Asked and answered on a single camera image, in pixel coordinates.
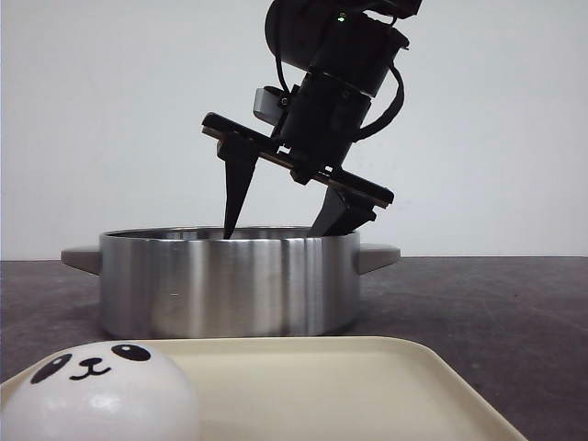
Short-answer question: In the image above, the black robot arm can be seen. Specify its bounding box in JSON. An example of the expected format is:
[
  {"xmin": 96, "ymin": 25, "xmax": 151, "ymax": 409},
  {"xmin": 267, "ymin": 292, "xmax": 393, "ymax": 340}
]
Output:
[{"xmin": 202, "ymin": 1, "xmax": 420, "ymax": 238}]

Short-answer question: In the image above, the stainless steel steamer pot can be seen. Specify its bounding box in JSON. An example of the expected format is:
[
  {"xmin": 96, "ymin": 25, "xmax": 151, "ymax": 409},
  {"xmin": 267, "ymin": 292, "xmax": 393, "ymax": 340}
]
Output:
[{"xmin": 61, "ymin": 227, "xmax": 401, "ymax": 339}]

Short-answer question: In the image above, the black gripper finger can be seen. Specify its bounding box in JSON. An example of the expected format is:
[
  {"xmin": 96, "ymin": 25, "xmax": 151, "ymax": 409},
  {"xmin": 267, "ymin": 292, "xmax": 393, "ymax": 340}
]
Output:
[
  {"xmin": 217, "ymin": 132, "xmax": 258, "ymax": 240},
  {"xmin": 311, "ymin": 187, "xmax": 376, "ymax": 237}
]

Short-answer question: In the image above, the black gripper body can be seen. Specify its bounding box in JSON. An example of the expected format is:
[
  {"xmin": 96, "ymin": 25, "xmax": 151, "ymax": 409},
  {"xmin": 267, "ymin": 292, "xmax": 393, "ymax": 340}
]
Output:
[{"xmin": 202, "ymin": 73, "xmax": 394, "ymax": 208}]

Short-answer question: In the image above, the cream plastic tray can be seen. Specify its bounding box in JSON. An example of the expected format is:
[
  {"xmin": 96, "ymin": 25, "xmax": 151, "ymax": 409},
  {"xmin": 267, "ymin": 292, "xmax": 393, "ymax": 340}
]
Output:
[{"xmin": 1, "ymin": 337, "xmax": 520, "ymax": 440}]

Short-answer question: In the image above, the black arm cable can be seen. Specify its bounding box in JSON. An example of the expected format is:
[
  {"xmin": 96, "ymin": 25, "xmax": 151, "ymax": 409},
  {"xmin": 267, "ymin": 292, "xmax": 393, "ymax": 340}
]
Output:
[{"xmin": 356, "ymin": 63, "xmax": 406, "ymax": 144}]

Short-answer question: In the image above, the white panda bun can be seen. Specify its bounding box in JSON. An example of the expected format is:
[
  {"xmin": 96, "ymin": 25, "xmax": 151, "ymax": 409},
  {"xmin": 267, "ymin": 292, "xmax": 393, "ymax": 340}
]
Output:
[{"xmin": 1, "ymin": 341, "xmax": 201, "ymax": 440}]

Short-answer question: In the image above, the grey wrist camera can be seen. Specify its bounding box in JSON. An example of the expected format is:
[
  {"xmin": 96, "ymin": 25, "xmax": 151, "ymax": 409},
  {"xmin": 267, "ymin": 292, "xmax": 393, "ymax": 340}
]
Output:
[{"xmin": 253, "ymin": 86, "xmax": 289, "ymax": 126}]

